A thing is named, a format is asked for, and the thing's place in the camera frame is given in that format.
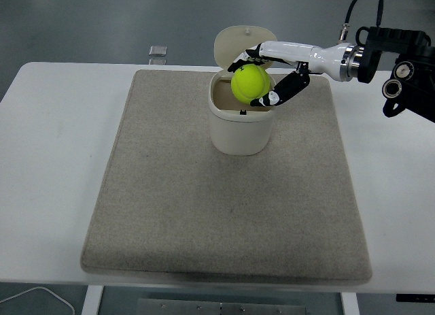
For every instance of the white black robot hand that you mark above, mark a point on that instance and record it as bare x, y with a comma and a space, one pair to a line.
299, 51

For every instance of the yellow-green tennis ball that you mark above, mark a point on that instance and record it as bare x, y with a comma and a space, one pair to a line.
248, 82

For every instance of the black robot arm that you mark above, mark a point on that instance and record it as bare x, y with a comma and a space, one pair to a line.
391, 46

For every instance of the cream lidded bin box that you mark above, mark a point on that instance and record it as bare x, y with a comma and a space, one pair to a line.
238, 134

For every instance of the silver floor socket plate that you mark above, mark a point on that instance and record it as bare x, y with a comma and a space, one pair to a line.
157, 61
158, 50

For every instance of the beige fabric mat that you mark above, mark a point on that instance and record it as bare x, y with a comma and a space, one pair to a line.
204, 209

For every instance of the white table leg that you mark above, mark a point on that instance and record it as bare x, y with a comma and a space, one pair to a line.
350, 304
91, 299

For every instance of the black table control panel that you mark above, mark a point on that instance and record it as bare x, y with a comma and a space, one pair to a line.
416, 298

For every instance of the grey metal plate with screws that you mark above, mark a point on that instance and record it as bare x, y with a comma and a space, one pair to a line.
176, 307

